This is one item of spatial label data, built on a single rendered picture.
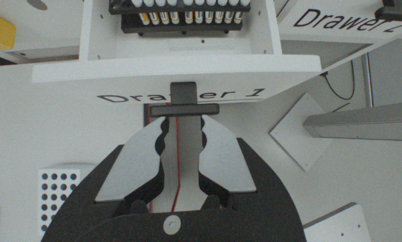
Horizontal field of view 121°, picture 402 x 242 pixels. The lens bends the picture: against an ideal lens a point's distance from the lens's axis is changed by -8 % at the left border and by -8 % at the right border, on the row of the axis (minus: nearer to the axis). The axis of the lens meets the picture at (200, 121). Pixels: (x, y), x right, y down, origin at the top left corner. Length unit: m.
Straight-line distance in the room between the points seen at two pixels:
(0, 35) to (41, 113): 0.15
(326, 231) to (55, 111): 0.67
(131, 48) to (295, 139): 1.24
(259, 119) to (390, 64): 1.23
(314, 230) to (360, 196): 1.49
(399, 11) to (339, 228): 0.43
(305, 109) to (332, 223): 1.03
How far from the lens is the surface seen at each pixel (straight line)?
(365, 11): 0.38
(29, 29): 0.41
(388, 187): 2.17
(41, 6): 0.35
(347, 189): 1.79
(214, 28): 0.23
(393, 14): 0.35
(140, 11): 0.22
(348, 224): 0.51
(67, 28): 0.37
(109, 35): 0.27
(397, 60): 1.94
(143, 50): 0.26
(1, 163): 0.52
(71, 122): 0.39
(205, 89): 0.17
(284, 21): 0.31
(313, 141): 1.41
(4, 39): 0.39
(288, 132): 1.26
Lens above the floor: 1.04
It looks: 85 degrees down
